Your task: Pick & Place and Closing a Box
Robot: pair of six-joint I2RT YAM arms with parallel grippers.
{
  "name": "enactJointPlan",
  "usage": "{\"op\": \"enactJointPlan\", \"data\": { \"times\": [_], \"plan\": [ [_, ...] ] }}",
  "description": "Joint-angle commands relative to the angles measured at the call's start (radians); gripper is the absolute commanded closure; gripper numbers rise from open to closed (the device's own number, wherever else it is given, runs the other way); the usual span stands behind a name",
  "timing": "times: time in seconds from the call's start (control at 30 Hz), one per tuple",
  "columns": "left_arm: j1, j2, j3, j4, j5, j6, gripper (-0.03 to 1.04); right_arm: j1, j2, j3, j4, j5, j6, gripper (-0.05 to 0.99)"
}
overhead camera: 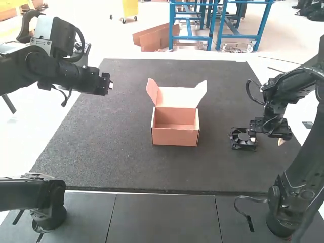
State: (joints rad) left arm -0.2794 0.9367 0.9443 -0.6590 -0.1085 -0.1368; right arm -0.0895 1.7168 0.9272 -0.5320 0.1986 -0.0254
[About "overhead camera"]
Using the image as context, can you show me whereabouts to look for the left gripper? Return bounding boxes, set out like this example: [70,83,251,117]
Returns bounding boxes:
[86,66,114,96]

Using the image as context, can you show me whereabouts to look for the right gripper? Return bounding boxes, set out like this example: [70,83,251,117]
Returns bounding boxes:
[249,117,294,147]

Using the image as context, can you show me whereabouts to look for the black square fan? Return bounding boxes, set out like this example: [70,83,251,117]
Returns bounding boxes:
[229,126,258,152]

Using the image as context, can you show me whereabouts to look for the cardboard box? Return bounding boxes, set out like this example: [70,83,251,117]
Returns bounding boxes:
[145,77,208,147]

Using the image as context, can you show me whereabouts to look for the black mat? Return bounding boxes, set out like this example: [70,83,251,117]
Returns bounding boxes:
[29,58,303,196]

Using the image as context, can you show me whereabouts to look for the brown cardboard sheets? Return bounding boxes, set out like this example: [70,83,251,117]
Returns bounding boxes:
[132,22,180,52]

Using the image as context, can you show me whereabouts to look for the yellow cart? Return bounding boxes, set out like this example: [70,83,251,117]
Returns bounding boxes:
[109,0,139,24]

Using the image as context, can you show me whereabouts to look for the dark base panel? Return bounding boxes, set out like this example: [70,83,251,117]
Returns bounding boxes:
[0,191,117,243]
[106,193,223,243]
[215,195,324,243]

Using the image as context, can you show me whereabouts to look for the black cable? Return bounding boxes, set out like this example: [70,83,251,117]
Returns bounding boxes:
[52,85,73,107]
[234,196,268,232]
[246,79,267,107]
[67,26,86,63]

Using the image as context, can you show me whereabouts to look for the blue metal frame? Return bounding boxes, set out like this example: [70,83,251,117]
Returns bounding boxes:
[169,0,220,51]
[215,0,275,52]

